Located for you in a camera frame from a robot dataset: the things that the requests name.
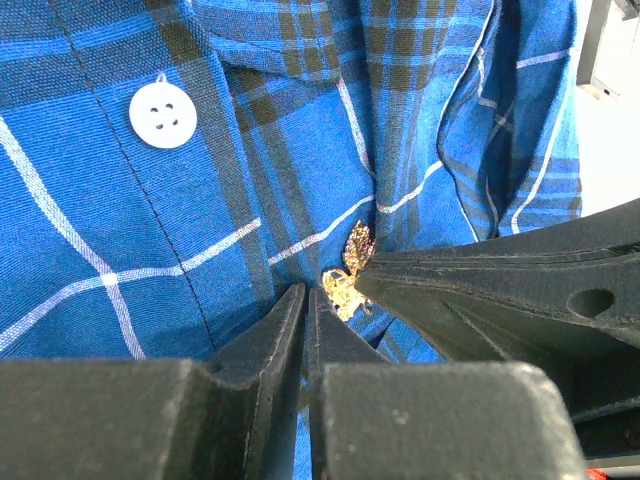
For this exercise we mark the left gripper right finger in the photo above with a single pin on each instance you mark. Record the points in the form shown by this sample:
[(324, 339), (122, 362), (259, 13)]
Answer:
[(372, 419)]

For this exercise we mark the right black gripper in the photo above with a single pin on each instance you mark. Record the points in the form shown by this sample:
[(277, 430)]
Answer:
[(611, 445)]

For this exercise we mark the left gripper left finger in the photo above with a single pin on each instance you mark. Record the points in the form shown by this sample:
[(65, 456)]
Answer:
[(232, 417)]

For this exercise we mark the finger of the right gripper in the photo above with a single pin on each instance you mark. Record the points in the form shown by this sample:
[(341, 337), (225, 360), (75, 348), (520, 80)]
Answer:
[(564, 298)]

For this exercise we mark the small gold pink brooch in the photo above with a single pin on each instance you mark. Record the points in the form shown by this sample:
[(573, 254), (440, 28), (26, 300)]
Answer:
[(339, 284)]

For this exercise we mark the brooch box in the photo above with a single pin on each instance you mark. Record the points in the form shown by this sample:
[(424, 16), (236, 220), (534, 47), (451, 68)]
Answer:
[(605, 68)]

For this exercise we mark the blue plaid shirt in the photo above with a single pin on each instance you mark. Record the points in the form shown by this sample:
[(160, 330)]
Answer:
[(170, 168)]

